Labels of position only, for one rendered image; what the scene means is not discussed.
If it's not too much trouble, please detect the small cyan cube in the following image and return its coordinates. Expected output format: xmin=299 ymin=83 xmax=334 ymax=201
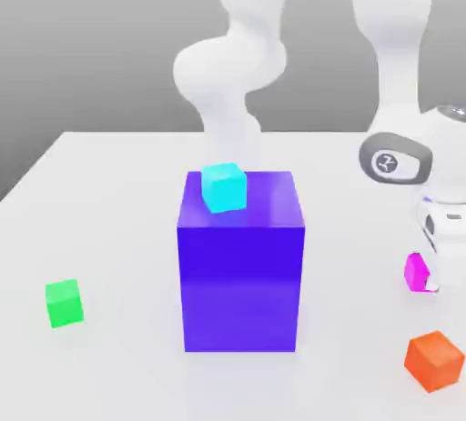
xmin=200 ymin=162 xmax=248 ymax=215

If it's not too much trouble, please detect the small magenta cube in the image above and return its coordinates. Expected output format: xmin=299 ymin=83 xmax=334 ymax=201
xmin=403 ymin=252 xmax=431 ymax=293

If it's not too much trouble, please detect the small green cube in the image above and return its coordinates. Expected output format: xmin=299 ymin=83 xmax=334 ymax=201
xmin=44 ymin=278 xmax=86 ymax=330

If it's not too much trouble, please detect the small orange cube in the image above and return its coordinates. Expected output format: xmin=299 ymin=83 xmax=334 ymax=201
xmin=403 ymin=330 xmax=466 ymax=394

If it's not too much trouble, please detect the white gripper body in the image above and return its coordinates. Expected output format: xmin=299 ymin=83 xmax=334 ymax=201
xmin=424 ymin=236 xmax=466 ymax=288

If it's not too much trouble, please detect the large blue box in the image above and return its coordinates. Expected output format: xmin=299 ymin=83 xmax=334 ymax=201
xmin=177 ymin=170 xmax=306 ymax=354

